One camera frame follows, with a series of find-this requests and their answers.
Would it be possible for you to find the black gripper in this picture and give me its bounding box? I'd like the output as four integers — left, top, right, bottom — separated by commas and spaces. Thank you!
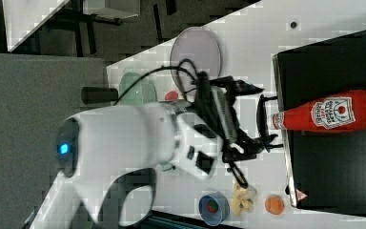
193, 72, 278, 162

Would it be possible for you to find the red ketchup bottle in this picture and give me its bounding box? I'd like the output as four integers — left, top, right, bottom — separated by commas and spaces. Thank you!
267, 90, 366, 134

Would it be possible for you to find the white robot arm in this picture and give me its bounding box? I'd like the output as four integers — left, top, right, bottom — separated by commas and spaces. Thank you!
28, 73, 271, 229

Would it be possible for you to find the black toaster oven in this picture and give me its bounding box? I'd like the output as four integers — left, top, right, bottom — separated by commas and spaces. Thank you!
268, 30, 366, 217

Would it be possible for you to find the red toy strawberry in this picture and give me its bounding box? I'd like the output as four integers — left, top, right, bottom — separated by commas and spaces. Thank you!
165, 91, 179, 101

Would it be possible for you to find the lilac round plate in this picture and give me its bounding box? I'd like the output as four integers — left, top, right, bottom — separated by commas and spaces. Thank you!
170, 27, 222, 79

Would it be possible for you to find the orange toy fruit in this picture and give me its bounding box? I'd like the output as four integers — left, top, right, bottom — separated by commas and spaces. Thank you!
265, 196, 285, 215

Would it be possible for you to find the strawberry inside blue cup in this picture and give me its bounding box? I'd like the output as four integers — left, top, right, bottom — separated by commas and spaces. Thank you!
207, 201, 218, 214

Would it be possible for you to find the blue plastic cup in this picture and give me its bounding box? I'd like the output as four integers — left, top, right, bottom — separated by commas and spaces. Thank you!
198, 192, 230, 226

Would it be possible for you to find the green perforated colander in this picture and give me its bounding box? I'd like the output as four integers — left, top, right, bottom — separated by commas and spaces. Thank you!
119, 72, 156, 106

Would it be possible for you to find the black cylinder post upper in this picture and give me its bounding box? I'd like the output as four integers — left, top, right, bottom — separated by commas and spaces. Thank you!
81, 87, 118, 104

